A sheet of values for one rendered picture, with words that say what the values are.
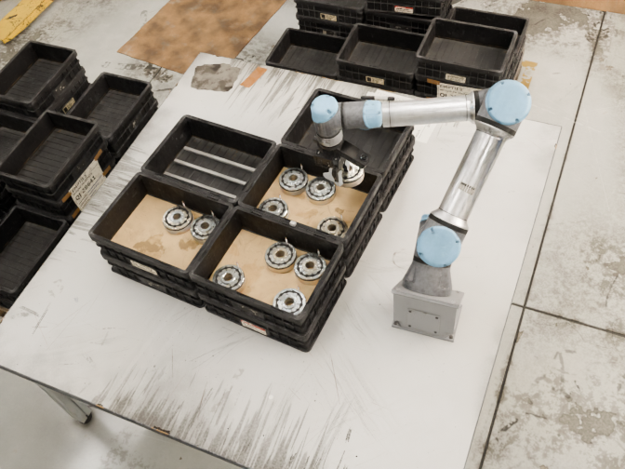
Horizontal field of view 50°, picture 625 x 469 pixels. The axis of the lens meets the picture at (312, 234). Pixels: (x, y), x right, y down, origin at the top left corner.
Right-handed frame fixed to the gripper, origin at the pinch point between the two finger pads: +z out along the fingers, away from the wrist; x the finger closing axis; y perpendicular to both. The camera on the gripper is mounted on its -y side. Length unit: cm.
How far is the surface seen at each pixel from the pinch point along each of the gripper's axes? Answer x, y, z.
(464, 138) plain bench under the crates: -54, -23, 36
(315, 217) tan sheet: 8.2, 8.9, 16.2
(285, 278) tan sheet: 33.7, 7.1, 13.3
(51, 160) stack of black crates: 6, 149, 51
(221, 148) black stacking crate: -8, 56, 18
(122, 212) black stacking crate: 33, 71, 9
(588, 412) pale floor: 11, -97, 100
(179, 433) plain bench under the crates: 89, 17, 20
